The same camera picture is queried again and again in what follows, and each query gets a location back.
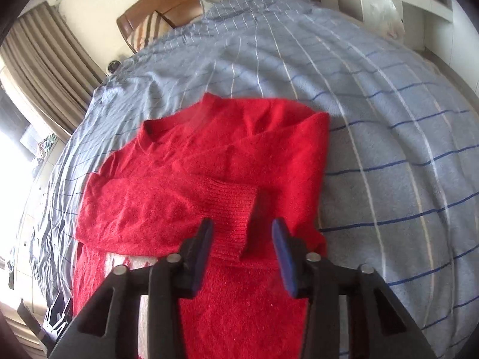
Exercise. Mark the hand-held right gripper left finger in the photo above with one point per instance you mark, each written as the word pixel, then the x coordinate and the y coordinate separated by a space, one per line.
pixel 202 261

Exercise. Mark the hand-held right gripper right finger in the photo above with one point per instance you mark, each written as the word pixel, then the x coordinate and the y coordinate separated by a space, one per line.
pixel 286 265

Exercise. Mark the red knit sweater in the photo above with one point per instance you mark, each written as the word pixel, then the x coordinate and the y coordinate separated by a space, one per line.
pixel 224 164

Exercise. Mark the pile of clothes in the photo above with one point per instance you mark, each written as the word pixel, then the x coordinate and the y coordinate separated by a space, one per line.
pixel 46 147

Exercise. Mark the blue checked duvet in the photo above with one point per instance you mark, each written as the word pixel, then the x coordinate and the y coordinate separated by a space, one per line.
pixel 374 138

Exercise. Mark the window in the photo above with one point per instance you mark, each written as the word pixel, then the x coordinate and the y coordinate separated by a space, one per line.
pixel 11 119

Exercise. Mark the small white fan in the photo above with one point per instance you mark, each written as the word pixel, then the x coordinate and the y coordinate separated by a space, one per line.
pixel 113 67

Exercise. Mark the striped pillow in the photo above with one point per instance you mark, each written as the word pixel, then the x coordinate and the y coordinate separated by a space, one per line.
pixel 148 30

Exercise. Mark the wooden headboard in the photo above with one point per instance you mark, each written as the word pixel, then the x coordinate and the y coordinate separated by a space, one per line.
pixel 157 11

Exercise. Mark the beige curtain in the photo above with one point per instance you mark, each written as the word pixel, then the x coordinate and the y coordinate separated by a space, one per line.
pixel 48 56

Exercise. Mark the white plastic bag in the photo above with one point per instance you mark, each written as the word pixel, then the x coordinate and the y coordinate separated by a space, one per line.
pixel 387 11

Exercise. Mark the white wardrobe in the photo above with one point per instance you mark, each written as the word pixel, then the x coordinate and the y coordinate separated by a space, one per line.
pixel 464 26

